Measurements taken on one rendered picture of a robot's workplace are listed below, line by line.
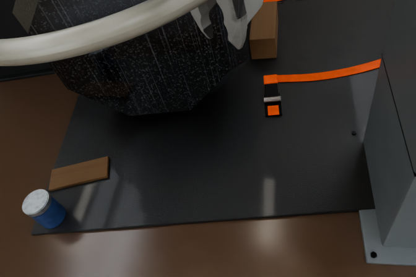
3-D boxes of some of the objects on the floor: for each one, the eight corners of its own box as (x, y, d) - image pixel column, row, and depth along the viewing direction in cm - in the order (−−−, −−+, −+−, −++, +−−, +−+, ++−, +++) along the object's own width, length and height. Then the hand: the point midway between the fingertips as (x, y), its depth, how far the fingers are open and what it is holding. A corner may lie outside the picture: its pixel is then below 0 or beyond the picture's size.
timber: (277, 58, 169) (275, 38, 160) (251, 59, 172) (248, 39, 163) (278, 20, 188) (277, 0, 179) (255, 22, 191) (253, 2, 182)
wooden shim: (50, 191, 145) (47, 190, 144) (53, 171, 152) (51, 169, 151) (108, 177, 144) (106, 175, 143) (109, 157, 150) (108, 156, 149)
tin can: (52, 233, 132) (33, 218, 123) (36, 222, 137) (15, 207, 127) (71, 211, 137) (53, 195, 127) (54, 201, 142) (36, 185, 132)
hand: (218, 37), depth 45 cm, fingers closed on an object, 4 cm apart
